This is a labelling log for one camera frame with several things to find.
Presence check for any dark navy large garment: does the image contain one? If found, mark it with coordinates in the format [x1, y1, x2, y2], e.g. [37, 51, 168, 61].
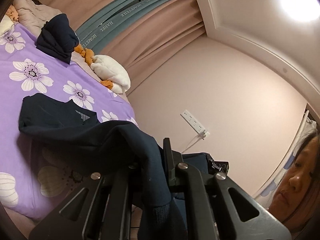
[18, 93, 209, 240]

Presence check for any folded navy clothes stack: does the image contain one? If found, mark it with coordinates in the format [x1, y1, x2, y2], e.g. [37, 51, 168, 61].
[35, 14, 79, 64]

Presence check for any purple floral bed cover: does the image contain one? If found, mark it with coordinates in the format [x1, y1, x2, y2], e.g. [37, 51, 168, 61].
[1, 24, 135, 220]

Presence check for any person head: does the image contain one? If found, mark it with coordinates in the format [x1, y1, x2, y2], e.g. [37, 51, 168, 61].
[268, 130, 319, 237]

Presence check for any white plush blanket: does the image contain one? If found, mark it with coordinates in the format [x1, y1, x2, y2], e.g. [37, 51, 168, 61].
[90, 55, 131, 94]

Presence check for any pink curtain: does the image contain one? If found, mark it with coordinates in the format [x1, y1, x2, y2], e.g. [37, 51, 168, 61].
[39, 0, 206, 92]

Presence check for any orange cloth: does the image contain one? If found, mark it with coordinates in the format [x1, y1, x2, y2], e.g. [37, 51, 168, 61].
[71, 44, 113, 90]

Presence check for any grey-green lettered curtain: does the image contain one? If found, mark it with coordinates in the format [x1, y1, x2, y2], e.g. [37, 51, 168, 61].
[76, 0, 170, 54]

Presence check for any ceiling light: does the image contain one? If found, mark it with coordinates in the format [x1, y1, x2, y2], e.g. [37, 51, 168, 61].
[277, 0, 319, 24]

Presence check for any beige folded quilt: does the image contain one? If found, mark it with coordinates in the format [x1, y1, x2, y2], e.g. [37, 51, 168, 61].
[12, 0, 62, 37]

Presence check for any white charger cable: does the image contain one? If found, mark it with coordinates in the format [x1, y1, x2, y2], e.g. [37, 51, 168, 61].
[180, 132, 207, 155]

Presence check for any white wall power strip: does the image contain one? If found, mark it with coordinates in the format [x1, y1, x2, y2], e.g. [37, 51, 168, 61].
[180, 110, 210, 140]

